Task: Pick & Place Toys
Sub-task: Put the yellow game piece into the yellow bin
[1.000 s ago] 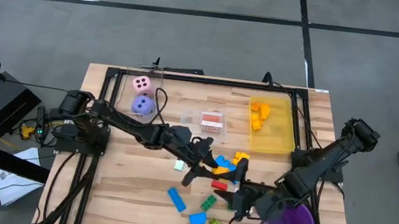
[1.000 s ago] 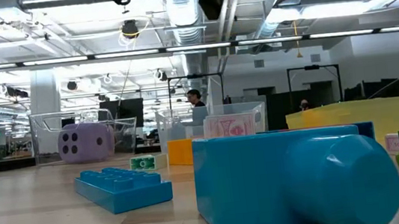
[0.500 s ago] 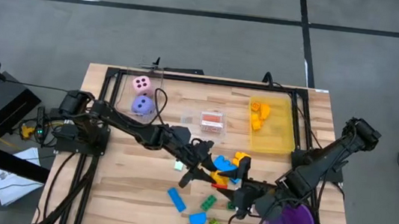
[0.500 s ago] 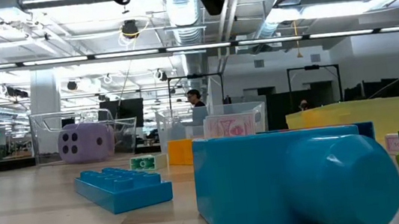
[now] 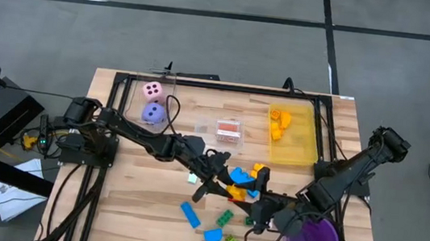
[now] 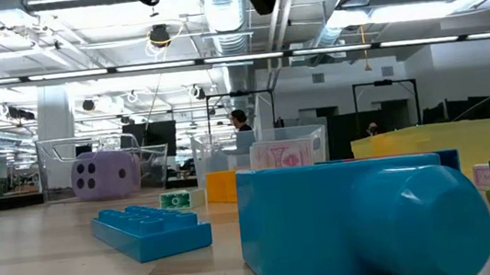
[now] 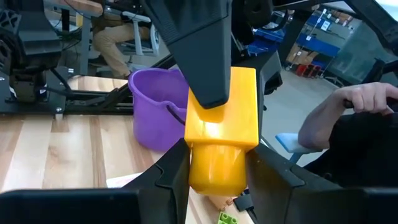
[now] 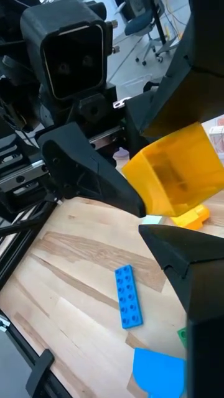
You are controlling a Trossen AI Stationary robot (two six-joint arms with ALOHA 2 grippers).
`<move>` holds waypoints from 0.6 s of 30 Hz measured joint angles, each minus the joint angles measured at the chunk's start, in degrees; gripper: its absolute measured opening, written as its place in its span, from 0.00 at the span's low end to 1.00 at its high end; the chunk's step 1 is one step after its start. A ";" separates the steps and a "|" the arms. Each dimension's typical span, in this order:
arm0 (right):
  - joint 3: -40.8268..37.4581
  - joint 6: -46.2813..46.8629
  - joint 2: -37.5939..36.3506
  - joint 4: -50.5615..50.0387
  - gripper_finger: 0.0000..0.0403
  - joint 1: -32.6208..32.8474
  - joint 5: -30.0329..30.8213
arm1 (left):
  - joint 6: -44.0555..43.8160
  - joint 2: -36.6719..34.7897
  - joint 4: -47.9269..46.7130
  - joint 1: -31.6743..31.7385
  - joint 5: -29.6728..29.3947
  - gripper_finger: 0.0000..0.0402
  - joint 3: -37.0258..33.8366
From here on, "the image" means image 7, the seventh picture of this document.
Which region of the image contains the wooden workbench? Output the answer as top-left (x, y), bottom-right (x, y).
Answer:
top-left (60, 0), bottom-right (105, 75)

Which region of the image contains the white office chair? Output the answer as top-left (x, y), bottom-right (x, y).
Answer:
top-left (119, 11), bottom-right (162, 72)

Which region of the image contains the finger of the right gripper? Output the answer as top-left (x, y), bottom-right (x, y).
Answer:
top-left (141, 0), bottom-right (233, 110)

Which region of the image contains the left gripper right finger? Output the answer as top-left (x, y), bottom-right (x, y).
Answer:
top-left (246, 143), bottom-right (398, 224)

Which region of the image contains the person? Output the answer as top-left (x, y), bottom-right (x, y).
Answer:
top-left (91, 0), bottom-right (156, 79)

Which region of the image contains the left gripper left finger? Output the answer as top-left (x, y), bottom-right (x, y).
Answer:
top-left (0, 138), bottom-right (192, 224)

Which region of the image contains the large yellow toy brick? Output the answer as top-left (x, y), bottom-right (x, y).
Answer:
top-left (184, 66), bottom-right (259, 197)

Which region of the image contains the lime green toy brick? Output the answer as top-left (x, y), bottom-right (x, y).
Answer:
top-left (217, 211), bottom-right (239, 224)

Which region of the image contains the purple plastic bucket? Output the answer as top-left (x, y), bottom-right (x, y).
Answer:
top-left (127, 67), bottom-right (190, 152)

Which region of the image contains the blue storage shelving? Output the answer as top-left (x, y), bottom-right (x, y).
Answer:
top-left (253, 7), bottom-right (345, 78)

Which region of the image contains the small wooden block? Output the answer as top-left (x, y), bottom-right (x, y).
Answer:
top-left (207, 194), bottom-right (234, 213)

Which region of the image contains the person's hand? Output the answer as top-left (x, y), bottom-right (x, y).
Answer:
top-left (337, 82), bottom-right (398, 115)

